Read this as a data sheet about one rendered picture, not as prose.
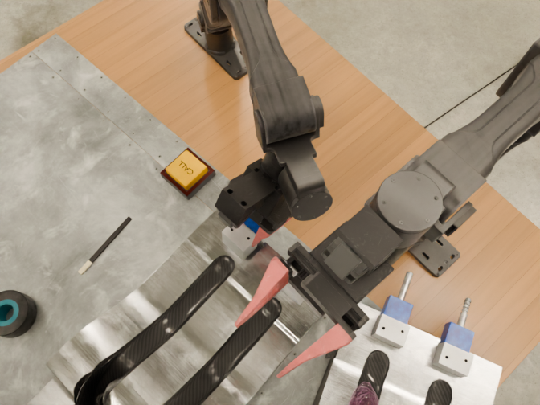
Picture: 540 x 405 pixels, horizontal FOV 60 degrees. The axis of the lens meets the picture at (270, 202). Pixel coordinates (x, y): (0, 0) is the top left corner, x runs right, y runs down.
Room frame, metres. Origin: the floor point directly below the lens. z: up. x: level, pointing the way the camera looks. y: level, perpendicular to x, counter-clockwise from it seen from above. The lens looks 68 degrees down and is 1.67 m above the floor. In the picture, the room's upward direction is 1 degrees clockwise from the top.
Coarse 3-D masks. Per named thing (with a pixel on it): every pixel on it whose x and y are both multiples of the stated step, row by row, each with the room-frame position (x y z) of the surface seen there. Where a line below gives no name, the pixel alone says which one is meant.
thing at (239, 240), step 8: (248, 224) 0.26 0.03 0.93; (256, 224) 0.26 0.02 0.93; (224, 232) 0.24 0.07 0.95; (232, 232) 0.24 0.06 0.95; (240, 232) 0.24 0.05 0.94; (248, 232) 0.24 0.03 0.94; (224, 240) 0.24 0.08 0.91; (232, 240) 0.23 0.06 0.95; (240, 240) 0.23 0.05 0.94; (248, 240) 0.23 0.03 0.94; (232, 248) 0.22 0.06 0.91; (240, 248) 0.21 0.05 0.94; (248, 248) 0.22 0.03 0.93; (240, 256) 0.21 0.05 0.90
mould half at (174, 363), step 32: (224, 224) 0.27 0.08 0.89; (192, 256) 0.21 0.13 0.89; (256, 256) 0.21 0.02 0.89; (160, 288) 0.16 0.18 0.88; (224, 288) 0.16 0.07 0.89; (256, 288) 0.16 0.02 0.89; (96, 320) 0.10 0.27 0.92; (128, 320) 0.10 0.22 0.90; (192, 320) 0.11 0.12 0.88; (224, 320) 0.11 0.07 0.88; (288, 320) 0.11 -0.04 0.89; (64, 352) 0.05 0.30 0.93; (96, 352) 0.05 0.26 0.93; (160, 352) 0.05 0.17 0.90; (192, 352) 0.05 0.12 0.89; (256, 352) 0.06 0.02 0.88; (288, 352) 0.06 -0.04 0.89; (64, 384) 0.00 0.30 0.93; (128, 384) 0.00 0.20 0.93; (160, 384) 0.01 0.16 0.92; (224, 384) 0.01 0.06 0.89; (256, 384) 0.01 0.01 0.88
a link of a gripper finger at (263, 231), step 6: (252, 216) 0.24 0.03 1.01; (258, 216) 0.24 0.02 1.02; (258, 222) 0.23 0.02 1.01; (264, 222) 0.24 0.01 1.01; (264, 228) 0.23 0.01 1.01; (270, 228) 0.23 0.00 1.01; (258, 234) 0.22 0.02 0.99; (264, 234) 0.22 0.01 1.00; (270, 234) 0.22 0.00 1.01; (258, 240) 0.22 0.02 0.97; (252, 246) 0.22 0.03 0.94
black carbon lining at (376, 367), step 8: (376, 352) 0.06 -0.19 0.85; (368, 360) 0.05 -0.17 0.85; (376, 360) 0.05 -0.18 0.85; (384, 360) 0.05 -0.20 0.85; (368, 368) 0.04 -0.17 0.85; (376, 368) 0.04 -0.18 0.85; (384, 368) 0.04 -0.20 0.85; (360, 376) 0.03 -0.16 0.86; (368, 376) 0.03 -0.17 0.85; (376, 376) 0.03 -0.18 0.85; (384, 376) 0.03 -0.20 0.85; (376, 384) 0.01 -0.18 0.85; (432, 384) 0.02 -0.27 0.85; (440, 384) 0.02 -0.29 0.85; (448, 384) 0.02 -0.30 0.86; (376, 392) 0.00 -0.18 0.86; (432, 392) 0.00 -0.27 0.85; (440, 392) 0.00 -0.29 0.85; (448, 392) 0.00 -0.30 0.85; (432, 400) -0.01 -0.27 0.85; (440, 400) -0.01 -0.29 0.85; (448, 400) -0.01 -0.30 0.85
